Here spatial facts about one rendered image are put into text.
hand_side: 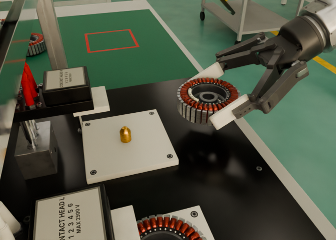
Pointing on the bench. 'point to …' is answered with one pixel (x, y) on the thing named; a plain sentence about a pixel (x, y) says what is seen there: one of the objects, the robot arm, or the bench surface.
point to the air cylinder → (37, 152)
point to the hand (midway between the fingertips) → (209, 98)
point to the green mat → (133, 73)
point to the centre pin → (125, 134)
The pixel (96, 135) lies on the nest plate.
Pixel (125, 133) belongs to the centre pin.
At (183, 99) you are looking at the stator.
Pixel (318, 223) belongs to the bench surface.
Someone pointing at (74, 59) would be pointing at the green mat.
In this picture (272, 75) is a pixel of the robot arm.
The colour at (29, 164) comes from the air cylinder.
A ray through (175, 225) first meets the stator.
